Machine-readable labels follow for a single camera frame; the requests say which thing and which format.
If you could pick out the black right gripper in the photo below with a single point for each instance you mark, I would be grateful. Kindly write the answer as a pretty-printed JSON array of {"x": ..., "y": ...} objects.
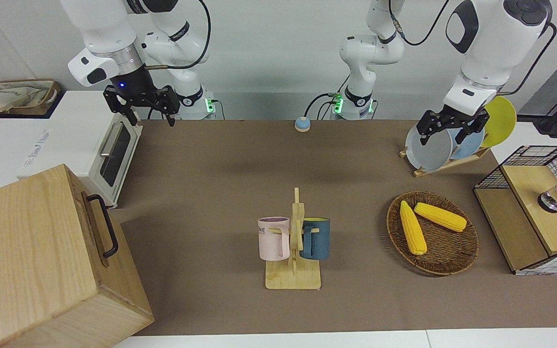
[{"x": 136, "y": 89}]

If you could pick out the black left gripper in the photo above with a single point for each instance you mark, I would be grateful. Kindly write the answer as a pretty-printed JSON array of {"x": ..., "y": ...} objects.
[{"x": 452, "y": 118}]

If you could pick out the pink mug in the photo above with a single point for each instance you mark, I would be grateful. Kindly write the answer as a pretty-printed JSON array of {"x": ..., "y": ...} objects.
[{"x": 271, "y": 239}]

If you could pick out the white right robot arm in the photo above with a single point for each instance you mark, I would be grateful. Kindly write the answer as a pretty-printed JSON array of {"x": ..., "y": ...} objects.
[{"x": 99, "y": 24}]

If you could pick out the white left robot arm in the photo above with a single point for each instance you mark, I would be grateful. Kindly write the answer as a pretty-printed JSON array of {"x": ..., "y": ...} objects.
[{"x": 491, "y": 43}]

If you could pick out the pale grey plate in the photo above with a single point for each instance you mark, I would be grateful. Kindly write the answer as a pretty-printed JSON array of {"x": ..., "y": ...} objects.
[{"x": 428, "y": 152}]

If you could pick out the light blue plate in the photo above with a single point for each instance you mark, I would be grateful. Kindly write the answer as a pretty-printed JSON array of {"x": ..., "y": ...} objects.
[{"x": 467, "y": 147}]

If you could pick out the wooden plate rack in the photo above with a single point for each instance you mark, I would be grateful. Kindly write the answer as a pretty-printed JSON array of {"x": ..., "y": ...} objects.
[{"x": 445, "y": 166}]

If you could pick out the yellow plate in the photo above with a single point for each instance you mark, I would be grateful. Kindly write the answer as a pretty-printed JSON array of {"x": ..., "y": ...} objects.
[{"x": 501, "y": 121}]

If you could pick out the brown table mat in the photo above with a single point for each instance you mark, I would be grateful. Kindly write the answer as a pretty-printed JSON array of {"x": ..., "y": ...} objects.
[{"x": 211, "y": 169}]

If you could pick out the yellow corn cob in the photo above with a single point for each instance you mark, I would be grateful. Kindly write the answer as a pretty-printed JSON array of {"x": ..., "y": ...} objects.
[
  {"x": 413, "y": 229},
  {"x": 440, "y": 217}
]

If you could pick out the white toaster oven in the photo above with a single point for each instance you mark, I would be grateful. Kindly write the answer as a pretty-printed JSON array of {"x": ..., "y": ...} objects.
[{"x": 65, "y": 140}]

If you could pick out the brown cardboard tray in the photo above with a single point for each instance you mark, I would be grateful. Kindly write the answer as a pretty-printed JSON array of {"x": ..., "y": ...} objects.
[{"x": 53, "y": 99}]

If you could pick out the brown wicker basket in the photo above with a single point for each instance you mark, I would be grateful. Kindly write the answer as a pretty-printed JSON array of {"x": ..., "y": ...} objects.
[{"x": 445, "y": 251}]

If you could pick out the blue dome bell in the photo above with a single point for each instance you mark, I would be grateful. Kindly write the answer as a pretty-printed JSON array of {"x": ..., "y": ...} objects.
[{"x": 302, "y": 124}]

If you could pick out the beige cloth bag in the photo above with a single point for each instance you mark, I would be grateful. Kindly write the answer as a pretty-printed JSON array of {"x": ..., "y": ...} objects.
[{"x": 7, "y": 96}]

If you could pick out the dark blue mug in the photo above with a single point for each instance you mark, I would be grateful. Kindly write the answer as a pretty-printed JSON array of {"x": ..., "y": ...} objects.
[{"x": 318, "y": 239}]

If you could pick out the large wooden box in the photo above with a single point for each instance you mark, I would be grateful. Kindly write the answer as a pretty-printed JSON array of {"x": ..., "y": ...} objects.
[{"x": 32, "y": 261}]

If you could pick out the wooden mug stand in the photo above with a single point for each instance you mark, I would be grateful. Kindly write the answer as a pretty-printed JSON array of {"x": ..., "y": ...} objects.
[{"x": 290, "y": 278}]

